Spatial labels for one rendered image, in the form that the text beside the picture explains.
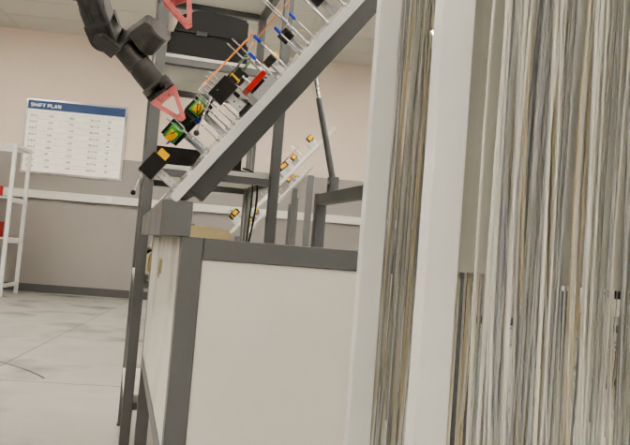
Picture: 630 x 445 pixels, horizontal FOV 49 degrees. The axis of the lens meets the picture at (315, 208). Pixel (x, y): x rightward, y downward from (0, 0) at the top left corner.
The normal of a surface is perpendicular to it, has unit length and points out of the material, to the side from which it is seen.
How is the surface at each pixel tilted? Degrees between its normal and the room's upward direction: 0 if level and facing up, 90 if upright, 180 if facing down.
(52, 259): 90
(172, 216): 90
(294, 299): 90
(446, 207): 90
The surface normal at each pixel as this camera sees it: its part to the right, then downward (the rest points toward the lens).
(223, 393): 0.27, -0.04
